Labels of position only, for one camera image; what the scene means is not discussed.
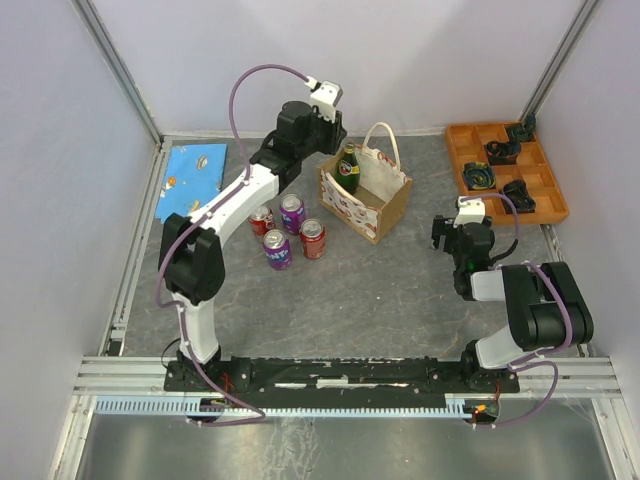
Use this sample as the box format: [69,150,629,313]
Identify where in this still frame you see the blue yellow rolled sock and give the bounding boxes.
[462,162,496,191]

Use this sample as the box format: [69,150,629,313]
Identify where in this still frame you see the black rolled sock lower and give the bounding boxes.
[500,179,536,214]

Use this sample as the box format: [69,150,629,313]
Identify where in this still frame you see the aluminium frame rail front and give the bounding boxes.
[73,357,621,399]

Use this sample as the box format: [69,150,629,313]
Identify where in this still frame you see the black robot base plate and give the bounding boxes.
[163,355,520,418]

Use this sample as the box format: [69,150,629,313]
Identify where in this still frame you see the dark patterned sock top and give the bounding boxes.
[505,123,535,143]

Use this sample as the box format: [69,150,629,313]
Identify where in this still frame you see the purple Fanta can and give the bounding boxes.
[263,229,292,270]
[280,194,306,235]

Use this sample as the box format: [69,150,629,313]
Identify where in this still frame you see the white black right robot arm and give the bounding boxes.
[431,194,594,391]

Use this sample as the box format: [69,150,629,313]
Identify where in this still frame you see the blue slotted cable duct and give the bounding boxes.
[93,394,474,417]

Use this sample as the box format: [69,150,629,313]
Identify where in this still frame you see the green Perrier glass bottle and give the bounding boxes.
[334,141,360,195]

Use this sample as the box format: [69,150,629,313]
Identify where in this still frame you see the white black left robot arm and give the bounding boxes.
[159,78,346,390]

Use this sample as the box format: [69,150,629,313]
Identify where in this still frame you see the canvas bag with cat print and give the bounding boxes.
[317,122,413,244]

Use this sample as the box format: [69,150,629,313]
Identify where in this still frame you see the blue patterned cloth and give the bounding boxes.
[155,143,227,223]

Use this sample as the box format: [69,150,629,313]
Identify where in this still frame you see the wooden compartment tray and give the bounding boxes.
[445,122,569,224]

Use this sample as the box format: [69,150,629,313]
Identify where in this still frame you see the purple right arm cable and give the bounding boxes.
[459,192,576,431]

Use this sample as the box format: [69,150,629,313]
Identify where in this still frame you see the red Coke can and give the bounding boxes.
[248,204,276,242]
[299,218,326,260]

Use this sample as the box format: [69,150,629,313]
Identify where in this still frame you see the black rolled sock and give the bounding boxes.
[484,141,521,166]
[500,179,536,214]

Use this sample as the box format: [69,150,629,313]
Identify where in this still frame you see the black rolled sock centre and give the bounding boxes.
[484,141,521,166]

